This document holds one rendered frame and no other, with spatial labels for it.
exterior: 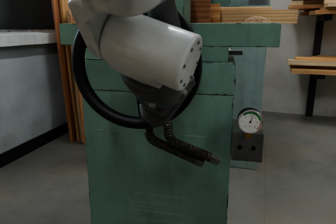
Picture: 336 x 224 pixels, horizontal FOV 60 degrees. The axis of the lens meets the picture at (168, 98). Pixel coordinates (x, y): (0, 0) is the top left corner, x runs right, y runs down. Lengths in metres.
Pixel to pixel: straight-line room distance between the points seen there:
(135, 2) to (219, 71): 0.56
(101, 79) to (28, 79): 1.48
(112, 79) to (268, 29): 0.44
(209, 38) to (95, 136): 0.44
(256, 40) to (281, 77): 2.52
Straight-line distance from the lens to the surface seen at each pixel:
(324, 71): 2.81
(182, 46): 0.29
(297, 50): 3.27
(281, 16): 0.95
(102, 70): 0.86
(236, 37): 0.78
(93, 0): 0.27
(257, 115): 0.75
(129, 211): 0.99
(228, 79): 0.79
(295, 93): 3.33
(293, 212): 1.67
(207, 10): 0.85
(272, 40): 0.79
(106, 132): 0.90
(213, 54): 0.78
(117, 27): 0.32
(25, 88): 2.29
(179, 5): 0.69
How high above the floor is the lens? 0.89
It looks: 14 degrees down
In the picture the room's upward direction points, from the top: straight up
